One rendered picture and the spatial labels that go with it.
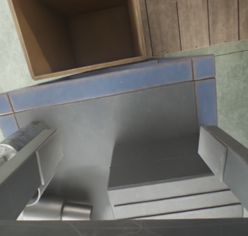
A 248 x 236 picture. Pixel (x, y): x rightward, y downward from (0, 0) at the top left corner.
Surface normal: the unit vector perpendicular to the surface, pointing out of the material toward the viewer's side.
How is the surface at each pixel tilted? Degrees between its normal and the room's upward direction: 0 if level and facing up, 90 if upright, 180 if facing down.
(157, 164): 90
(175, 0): 0
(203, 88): 0
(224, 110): 0
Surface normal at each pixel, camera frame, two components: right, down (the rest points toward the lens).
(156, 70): -0.02, 0.28
